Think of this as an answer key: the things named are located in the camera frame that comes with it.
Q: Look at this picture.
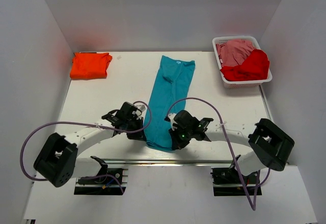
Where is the teal t-shirt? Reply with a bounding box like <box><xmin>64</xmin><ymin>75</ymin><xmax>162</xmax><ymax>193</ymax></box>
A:
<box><xmin>144</xmin><ymin>55</ymin><xmax>196</xmax><ymax>152</ymax></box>

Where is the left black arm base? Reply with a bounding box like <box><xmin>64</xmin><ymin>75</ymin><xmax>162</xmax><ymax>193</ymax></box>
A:
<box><xmin>74</xmin><ymin>167</ymin><xmax>128</xmax><ymax>196</ymax></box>

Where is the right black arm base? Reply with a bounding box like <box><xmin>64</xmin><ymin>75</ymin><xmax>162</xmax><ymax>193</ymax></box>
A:
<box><xmin>211</xmin><ymin>167</ymin><xmax>260</xmax><ymax>197</ymax></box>

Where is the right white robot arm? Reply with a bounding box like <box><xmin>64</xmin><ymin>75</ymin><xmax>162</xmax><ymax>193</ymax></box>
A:
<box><xmin>165</xmin><ymin>110</ymin><xmax>295</xmax><ymax>176</ymax></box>

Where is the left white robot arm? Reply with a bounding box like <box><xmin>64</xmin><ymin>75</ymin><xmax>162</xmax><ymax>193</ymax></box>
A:
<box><xmin>34</xmin><ymin>102</ymin><xmax>146</xmax><ymax>187</ymax></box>

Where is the folded orange t-shirt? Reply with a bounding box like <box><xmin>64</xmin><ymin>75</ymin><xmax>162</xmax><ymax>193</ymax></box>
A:
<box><xmin>70</xmin><ymin>52</ymin><xmax>113</xmax><ymax>80</ymax></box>

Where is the white plastic basket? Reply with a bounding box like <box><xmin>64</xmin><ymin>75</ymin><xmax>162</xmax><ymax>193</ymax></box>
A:
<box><xmin>212</xmin><ymin>36</ymin><xmax>273</xmax><ymax>89</ymax></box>

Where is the pink t-shirt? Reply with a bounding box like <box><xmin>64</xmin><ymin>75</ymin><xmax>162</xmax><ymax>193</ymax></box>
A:
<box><xmin>216</xmin><ymin>39</ymin><xmax>256</xmax><ymax>67</ymax></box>

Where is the red t-shirt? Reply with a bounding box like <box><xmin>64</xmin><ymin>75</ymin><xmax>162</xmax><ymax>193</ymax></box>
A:
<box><xmin>220</xmin><ymin>49</ymin><xmax>270</xmax><ymax>81</ymax></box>

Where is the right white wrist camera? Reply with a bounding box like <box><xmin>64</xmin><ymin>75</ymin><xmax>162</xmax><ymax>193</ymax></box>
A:
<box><xmin>165</xmin><ymin>113</ymin><xmax>178</xmax><ymax>130</ymax></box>

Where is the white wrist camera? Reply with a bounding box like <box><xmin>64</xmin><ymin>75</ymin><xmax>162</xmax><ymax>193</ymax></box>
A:
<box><xmin>165</xmin><ymin>113</ymin><xmax>178</xmax><ymax>130</ymax></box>
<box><xmin>136</xmin><ymin>104</ymin><xmax>146</xmax><ymax>116</ymax></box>

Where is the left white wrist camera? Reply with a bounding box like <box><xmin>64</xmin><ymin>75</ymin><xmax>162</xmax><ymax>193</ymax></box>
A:
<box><xmin>136</xmin><ymin>104</ymin><xmax>146</xmax><ymax>116</ymax></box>

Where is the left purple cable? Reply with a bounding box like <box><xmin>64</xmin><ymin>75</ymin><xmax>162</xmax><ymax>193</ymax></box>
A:
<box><xmin>19</xmin><ymin>100</ymin><xmax>153</xmax><ymax>182</ymax></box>

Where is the purple cable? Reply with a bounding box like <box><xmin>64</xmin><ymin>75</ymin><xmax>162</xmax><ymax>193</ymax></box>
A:
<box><xmin>166</xmin><ymin>97</ymin><xmax>271</xmax><ymax>211</ymax></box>
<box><xmin>19</xmin><ymin>100</ymin><xmax>153</xmax><ymax>182</ymax></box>

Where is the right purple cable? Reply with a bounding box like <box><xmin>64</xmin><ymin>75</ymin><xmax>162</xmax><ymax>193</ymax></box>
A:
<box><xmin>166</xmin><ymin>97</ymin><xmax>271</xmax><ymax>211</ymax></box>

